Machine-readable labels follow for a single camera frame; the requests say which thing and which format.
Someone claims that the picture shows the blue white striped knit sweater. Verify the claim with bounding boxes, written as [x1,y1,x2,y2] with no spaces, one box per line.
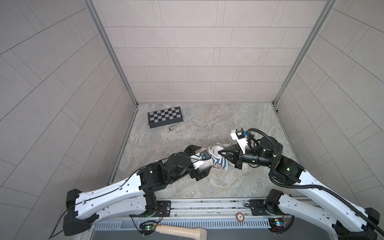
[209,143,229,171]

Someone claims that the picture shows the white plush teddy bear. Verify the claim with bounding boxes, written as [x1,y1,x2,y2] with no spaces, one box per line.
[199,143,229,171]

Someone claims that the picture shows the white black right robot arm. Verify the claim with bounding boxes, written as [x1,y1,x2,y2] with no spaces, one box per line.
[218,136,384,240]

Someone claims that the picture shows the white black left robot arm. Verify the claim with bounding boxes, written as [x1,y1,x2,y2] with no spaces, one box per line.
[63,145,213,237]

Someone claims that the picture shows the small silver metal jar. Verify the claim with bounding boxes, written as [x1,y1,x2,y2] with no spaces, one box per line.
[169,125,177,131]

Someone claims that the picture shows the folded black chess board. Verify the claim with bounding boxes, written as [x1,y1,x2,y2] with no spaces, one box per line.
[148,107,184,129]

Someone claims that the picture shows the red round sticker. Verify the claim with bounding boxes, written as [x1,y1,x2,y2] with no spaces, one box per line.
[236,213,245,223]

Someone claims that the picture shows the left green circuit board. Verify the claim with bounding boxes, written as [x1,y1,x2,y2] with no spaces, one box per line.
[138,221,158,236]

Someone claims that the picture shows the green circuit board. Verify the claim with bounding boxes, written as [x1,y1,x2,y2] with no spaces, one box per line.
[268,218,286,233]
[138,221,158,236]

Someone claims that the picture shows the right green circuit board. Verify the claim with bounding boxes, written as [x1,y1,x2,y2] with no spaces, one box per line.
[268,218,286,233]

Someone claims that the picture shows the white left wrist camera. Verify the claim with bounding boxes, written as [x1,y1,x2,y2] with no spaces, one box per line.
[190,149,213,171]

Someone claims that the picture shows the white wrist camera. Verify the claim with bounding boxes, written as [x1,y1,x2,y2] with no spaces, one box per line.
[190,149,213,171]
[231,128,248,154]

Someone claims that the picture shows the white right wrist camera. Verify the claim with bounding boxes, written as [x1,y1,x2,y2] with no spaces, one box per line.
[231,128,248,154]

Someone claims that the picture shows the black corrugated cable conduit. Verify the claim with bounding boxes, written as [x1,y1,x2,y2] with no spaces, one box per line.
[245,128,384,238]

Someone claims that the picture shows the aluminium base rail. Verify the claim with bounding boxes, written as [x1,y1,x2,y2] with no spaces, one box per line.
[93,198,316,230]

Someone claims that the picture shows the beige wooden handle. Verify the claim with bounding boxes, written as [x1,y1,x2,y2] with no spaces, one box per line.
[155,225,208,240]

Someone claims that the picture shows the aluminium corner frame post right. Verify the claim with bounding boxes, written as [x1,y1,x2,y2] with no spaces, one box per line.
[272,0,338,108]

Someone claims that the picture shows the aluminium corner frame post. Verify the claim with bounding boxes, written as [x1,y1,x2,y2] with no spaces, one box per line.
[83,0,138,108]
[272,0,338,108]

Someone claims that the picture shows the aluminium corner frame post left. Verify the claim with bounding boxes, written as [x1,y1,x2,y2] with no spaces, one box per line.
[83,0,138,108]

